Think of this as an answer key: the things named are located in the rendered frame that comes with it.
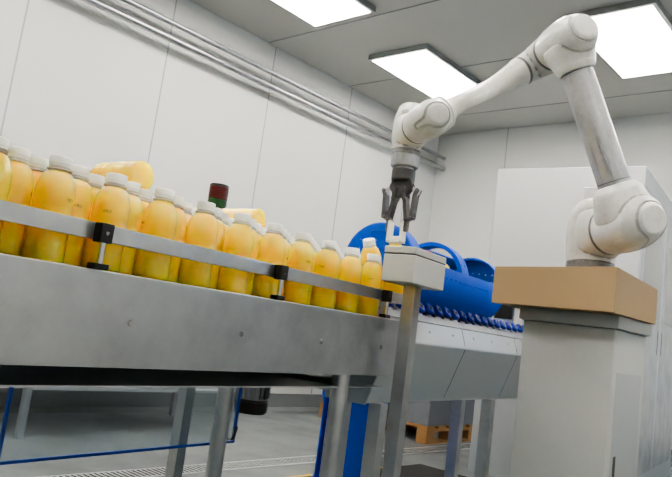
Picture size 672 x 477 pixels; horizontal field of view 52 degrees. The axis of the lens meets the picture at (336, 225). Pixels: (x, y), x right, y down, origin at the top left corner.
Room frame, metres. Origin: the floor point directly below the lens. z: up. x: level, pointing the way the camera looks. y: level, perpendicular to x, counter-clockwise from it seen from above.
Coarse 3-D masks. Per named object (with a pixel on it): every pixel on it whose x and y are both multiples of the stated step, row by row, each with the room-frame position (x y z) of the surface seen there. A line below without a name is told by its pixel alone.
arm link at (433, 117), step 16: (512, 64) 2.18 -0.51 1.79; (496, 80) 2.16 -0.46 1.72; (512, 80) 2.17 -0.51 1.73; (528, 80) 2.19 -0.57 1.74; (464, 96) 1.99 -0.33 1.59; (480, 96) 2.05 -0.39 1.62; (416, 112) 1.93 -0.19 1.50; (432, 112) 1.89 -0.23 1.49; (448, 112) 1.90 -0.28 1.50; (416, 128) 1.95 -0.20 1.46; (432, 128) 1.91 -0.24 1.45; (448, 128) 1.96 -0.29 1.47
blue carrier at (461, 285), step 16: (384, 224) 2.36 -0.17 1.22; (352, 240) 2.43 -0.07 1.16; (384, 240) 2.36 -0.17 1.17; (448, 256) 2.98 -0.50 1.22; (448, 272) 2.52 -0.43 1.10; (464, 272) 2.64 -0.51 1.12; (480, 272) 3.06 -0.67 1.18; (448, 288) 2.54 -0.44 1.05; (464, 288) 2.65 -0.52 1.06; (480, 288) 2.77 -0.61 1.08; (432, 304) 2.55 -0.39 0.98; (448, 304) 2.63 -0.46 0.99; (464, 304) 2.73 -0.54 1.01; (480, 304) 2.83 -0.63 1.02; (496, 304) 2.96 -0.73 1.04
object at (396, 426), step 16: (416, 288) 1.96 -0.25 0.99; (416, 304) 1.97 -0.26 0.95; (400, 320) 1.98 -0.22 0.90; (416, 320) 1.98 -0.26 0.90; (400, 336) 1.97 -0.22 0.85; (400, 352) 1.97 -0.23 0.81; (400, 368) 1.97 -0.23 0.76; (400, 384) 1.96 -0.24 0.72; (400, 400) 1.96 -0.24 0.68; (400, 416) 1.96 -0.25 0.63; (400, 432) 1.96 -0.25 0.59; (400, 448) 1.97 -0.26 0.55; (384, 464) 1.98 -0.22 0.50; (400, 464) 1.98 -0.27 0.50
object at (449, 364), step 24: (432, 336) 2.48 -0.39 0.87; (456, 336) 2.66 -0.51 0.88; (480, 336) 2.87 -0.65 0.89; (432, 360) 2.52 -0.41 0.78; (456, 360) 2.68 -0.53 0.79; (480, 360) 2.87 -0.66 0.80; (504, 360) 3.09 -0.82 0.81; (384, 384) 2.31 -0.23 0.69; (432, 384) 2.61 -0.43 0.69; (456, 384) 2.78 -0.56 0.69; (480, 384) 2.99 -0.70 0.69; (504, 384) 3.23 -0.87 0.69
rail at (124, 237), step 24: (0, 216) 1.05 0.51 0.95; (24, 216) 1.08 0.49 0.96; (48, 216) 1.11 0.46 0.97; (120, 240) 1.23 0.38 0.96; (144, 240) 1.28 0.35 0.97; (168, 240) 1.32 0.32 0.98; (216, 264) 1.44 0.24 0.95; (240, 264) 1.50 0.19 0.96; (264, 264) 1.56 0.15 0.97; (336, 288) 1.81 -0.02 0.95; (360, 288) 1.91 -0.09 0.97
